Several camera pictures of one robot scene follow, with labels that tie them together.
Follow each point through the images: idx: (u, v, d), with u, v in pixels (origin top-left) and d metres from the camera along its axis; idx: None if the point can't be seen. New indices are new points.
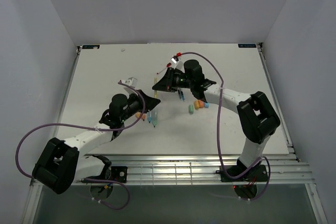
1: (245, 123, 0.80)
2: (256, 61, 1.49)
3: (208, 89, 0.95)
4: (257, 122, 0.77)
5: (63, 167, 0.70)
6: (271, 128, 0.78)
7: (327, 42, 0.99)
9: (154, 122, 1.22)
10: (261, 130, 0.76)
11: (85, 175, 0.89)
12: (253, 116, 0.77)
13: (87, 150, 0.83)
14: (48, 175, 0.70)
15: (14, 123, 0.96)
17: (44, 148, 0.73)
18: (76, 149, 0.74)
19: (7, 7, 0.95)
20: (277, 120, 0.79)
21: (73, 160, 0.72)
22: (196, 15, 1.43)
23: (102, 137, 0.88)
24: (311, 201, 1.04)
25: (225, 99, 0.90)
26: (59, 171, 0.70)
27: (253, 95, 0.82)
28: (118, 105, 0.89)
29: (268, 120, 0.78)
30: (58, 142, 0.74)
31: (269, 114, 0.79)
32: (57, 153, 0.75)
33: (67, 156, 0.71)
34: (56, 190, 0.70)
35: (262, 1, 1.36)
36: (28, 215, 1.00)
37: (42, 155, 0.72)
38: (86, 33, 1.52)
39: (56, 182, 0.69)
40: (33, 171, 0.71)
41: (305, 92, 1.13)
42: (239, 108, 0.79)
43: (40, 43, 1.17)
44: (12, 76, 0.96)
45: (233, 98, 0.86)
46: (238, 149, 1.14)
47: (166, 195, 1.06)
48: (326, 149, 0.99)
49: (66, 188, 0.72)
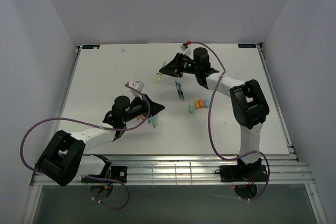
1: (235, 106, 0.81)
2: (256, 61, 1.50)
3: (210, 76, 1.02)
4: (245, 106, 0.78)
5: (68, 158, 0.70)
6: (260, 115, 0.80)
7: (327, 41, 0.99)
9: (154, 122, 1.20)
10: (249, 115, 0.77)
11: (86, 172, 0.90)
12: (243, 100, 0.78)
13: (90, 146, 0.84)
14: (52, 166, 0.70)
15: (14, 122, 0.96)
17: (51, 139, 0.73)
18: (82, 142, 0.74)
19: (7, 8, 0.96)
20: (266, 108, 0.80)
21: (80, 152, 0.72)
22: (196, 16, 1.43)
23: (105, 136, 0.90)
24: (311, 201, 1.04)
25: (222, 85, 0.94)
26: (64, 163, 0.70)
27: (247, 83, 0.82)
28: (120, 108, 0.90)
29: (258, 107, 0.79)
30: (64, 134, 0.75)
31: (260, 101, 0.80)
32: (63, 146, 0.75)
33: (73, 148, 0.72)
34: (59, 182, 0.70)
35: (262, 1, 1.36)
36: (28, 215, 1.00)
37: (48, 147, 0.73)
38: (86, 33, 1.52)
39: (60, 174, 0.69)
40: (38, 162, 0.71)
41: (305, 92, 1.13)
42: (231, 92, 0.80)
43: (40, 43, 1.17)
44: (12, 77, 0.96)
45: (229, 84, 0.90)
46: (237, 148, 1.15)
47: (166, 195, 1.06)
48: (326, 149, 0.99)
49: (70, 180, 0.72)
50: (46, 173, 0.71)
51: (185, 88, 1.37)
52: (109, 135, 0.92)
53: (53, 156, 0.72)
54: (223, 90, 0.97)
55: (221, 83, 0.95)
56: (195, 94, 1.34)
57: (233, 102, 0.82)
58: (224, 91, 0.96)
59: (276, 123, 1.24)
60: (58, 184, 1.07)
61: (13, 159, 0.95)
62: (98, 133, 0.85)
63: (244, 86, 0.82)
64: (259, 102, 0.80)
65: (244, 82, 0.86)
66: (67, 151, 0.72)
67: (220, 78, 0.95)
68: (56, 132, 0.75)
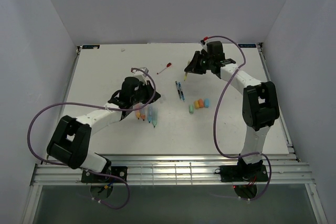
1: (245, 106, 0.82)
2: (256, 61, 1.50)
3: (224, 66, 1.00)
4: (256, 108, 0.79)
5: (76, 142, 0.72)
6: (269, 119, 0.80)
7: (327, 42, 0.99)
9: (154, 122, 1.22)
10: (258, 117, 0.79)
11: (90, 166, 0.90)
12: (255, 102, 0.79)
13: (96, 129, 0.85)
14: (61, 151, 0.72)
15: (14, 122, 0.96)
17: (57, 125, 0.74)
18: (88, 125, 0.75)
19: (7, 8, 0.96)
20: (276, 112, 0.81)
21: (86, 135, 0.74)
22: (197, 16, 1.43)
23: (111, 117, 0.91)
24: (311, 201, 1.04)
25: (236, 80, 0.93)
26: (73, 147, 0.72)
27: (262, 84, 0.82)
28: (129, 85, 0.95)
29: (269, 111, 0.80)
30: (70, 118, 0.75)
31: (271, 105, 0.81)
32: (70, 130, 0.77)
33: (80, 131, 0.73)
34: (71, 166, 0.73)
35: (262, 1, 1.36)
36: (28, 215, 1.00)
37: (55, 131, 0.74)
38: (86, 33, 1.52)
39: (70, 158, 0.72)
40: (48, 147, 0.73)
41: (305, 92, 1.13)
42: (245, 91, 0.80)
43: (40, 43, 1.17)
44: (12, 77, 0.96)
45: (244, 81, 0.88)
46: (242, 144, 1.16)
47: (166, 195, 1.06)
48: (326, 149, 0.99)
49: (81, 162, 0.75)
50: (58, 158, 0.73)
51: (185, 88, 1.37)
52: (114, 116, 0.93)
53: (62, 141, 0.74)
54: (236, 85, 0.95)
55: (234, 78, 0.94)
56: (195, 94, 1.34)
57: (244, 101, 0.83)
58: (237, 86, 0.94)
59: (276, 123, 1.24)
60: (58, 184, 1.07)
61: (13, 159, 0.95)
62: (105, 114, 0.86)
63: (260, 86, 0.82)
64: (270, 106, 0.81)
65: (260, 82, 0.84)
66: (75, 135, 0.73)
67: (235, 72, 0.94)
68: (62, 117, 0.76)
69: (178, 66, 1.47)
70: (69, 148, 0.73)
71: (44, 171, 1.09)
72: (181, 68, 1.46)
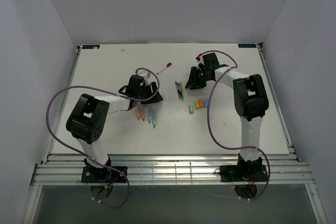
1: (237, 97, 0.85)
2: (256, 61, 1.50)
3: (219, 69, 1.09)
4: (245, 97, 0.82)
5: (96, 115, 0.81)
6: (259, 108, 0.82)
7: (327, 42, 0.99)
9: (154, 121, 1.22)
10: (248, 106, 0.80)
11: (96, 156, 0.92)
12: (244, 91, 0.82)
13: (110, 110, 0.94)
14: (81, 124, 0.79)
15: (14, 123, 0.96)
17: (77, 102, 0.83)
18: (106, 102, 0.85)
19: (7, 9, 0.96)
20: (266, 102, 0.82)
21: (104, 110, 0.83)
22: (197, 16, 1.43)
23: (122, 104, 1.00)
24: (311, 201, 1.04)
25: (227, 76, 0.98)
26: (93, 120, 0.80)
27: (251, 76, 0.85)
28: (136, 80, 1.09)
29: (259, 100, 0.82)
30: (88, 96, 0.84)
31: (260, 95, 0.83)
32: (87, 108, 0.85)
33: (100, 107, 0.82)
34: (90, 138, 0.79)
35: (262, 1, 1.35)
36: (28, 215, 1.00)
37: (76, 108, 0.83)
38: (87, 33, 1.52)
39: (90, 130, 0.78)
40: (67, 123, 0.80)
41: (305, 91, 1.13)
42: (234, 83, 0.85)
43: (40, 43, 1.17)
44: (12, 77, 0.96)
45: (234, 75, 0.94)
46: (237, 142, 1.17)
47: (166, 195, 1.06)
48: (326, 149, 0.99)
49: (96, 136, 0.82)
50: (77, 131, 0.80)
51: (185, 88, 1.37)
52: (124, 104, 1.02)
53: (81, 116, 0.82)
54: (227, 82, 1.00)
55: (226, 76, 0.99)
56: (195, 94, 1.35)
57: (234, 94, 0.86)
58: (229, 82, 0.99)
59: (276, 123, 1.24)
60: (58, 184, 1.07)
61: (13, 159, 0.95)
62: (116, 98, 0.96)
63: (249, 79, 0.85)
64: (259, 96, 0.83)
65: (248, 76, 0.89)
66: (94, 110, 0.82)
67: (227, 71, 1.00)
68: (80, 96, 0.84)
69: (178, 66, 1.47)
70: (88, 121, 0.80)
71: (44, 171, 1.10)
72: (181, 68, 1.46)
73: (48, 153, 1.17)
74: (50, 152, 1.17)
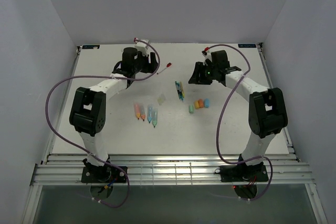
1: (252, 112, 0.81)
2: (256, 61, 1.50)
3: (230, 74, 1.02)
4: (263, 115, 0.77)
5: (96, 107, 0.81)
6: (276, 127, 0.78)
7: (327, 42, 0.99)
9: (154, 121, 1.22)
10: (264, 124, 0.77)
11: (97, 151, 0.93)
12: (262, 109, 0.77)
13: (108, 96, 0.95)
14: (84, 118, 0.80)
15: (14, 123, 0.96)
17: (74, 96, 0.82)
18: (103, 93, 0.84)
19: (8, 9, 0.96)
20: (284, 120, 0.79)
21: (102, 100, 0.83)
22: (197, 16, 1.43)
23: (120, 85, 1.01)
24: (311, 201, 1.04)
25: (242, 86, 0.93)
26: (94, 112, 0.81)
27: (270, 90, 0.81)
28: (130, 54, 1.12)
29: (276, 117, 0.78)
30: (84, 89, 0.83)
31: (279, 112, 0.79)
32: (85, 100, 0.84)
33: (97, 99, 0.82)
34: (94, 129, 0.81)
35: (262, 1, 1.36)
36: (28, 215, 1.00)
37: (74, 103, 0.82)
38: (87, 33, 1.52)
39: (93, 123, 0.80)
40: (70, 118, 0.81)
41: (305, 91, 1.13)
42: (251, 96, 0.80)
43: (40, 43, 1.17)
44: (12, 77, 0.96)
45: (250, 87, 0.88)
46: (242, 146, 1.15)
47: (166, 195, 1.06)
48: (326, 149, 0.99)
49: (100, 125, 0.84)
50: (80, 125, 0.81)
51: (185, 88, 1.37)
52: (122, 84, 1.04)
53: (81, 110, 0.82)
54: (241, 91, 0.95)
55: (240, 85, 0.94)
56: (195, 94, 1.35)
57: (250, 107, 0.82)
58: (243, 92, 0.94)
59: None
60: (58, 184, 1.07)
61: (13, 159, 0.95)
62: (113, 83, 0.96)
63: (266, 93, 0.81)
64: (277, 113, 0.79)
65: (266, 89, 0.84)
66: (93, 103, 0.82)
67: (241, 79, 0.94)
68: (76, 90, 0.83)
69: (178, 66, 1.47)
70: (90, 115, 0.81)
71: (44, 171, 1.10)
72: (180, 68, 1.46)
73: (48, 153, 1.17)
74: (50, 152, 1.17)
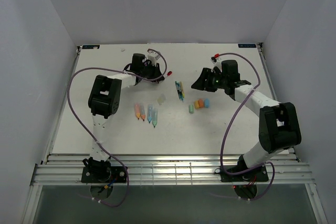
1: (263, 127, 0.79)
2: (256, 61, 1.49)
3: (239, 87, 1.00)
4: (274, 131, 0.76)
5: (112, 91, 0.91)
6: (289, 143, 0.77)
7: (327, 42, 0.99)
9: (154, 122, 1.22)
10: (275, 141, 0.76)
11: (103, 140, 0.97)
12: (273, 125, 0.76)
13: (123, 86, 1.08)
14: (101, 101, 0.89)
15: (13, 122, 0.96)
17: (94, 83, 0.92)
18: (118, 80, 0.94)
19: (7, 8, 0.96)
20: (297, 138, 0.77)
21: (118, 86, 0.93)
22: (197, 16, 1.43)
23: (130, 79, 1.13)
24: (311, 201, 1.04)
25: (251, 100, 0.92)
26: (110, 96, 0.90)
27: (281, 105, 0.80)
28: (139, 57, 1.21)
29: (287, 134, 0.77)
30: (103, 77, 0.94)
31: (292, 129, 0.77)
32: (103, 87, 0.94)
33: (114, 84, 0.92)
34: (110, 111, 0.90)
35: (262, 1, 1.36)
36: (29, 215, 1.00)
37: (94, 89, 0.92)
38: (87, 34, 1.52)
39: (109, 105, 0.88)
40: (88, 100, 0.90)
41: (305, 91, 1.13)
42: (262, 112, 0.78)
43: (40, 43, 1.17)
44: (12, 76, 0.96)
45: (261, 101, 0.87)
46: (245, 147, 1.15)
47: (166, 195, 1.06)
48: (326, 149, 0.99)
49: (114, 108, 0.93)
50: (97, 108, 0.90)
51: (185, 88, 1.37)
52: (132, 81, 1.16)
53: (100, 95, 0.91)
54: (250, 105, 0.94)
55: (250, 99, 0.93)
56: (195, 94, 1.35)
57: (260, 122, 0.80)
58: (252, 106, 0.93)
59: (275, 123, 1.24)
60: (58, 184, 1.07)
61: (13, 159, 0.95)
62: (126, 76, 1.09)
63: (278, 107, 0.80)
64: (290, 129, 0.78)
65: (277, 104, 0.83)
66: (110, 87, 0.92)
67: (251, 93, 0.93)
68: (96, 77, 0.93)
69: (178, 66, 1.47)
70: (106, 98, 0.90)
71: (44, 171, 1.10)
72: (180, 69, 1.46)
73: (48, 153, 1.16)
74: (50, 152, 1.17)
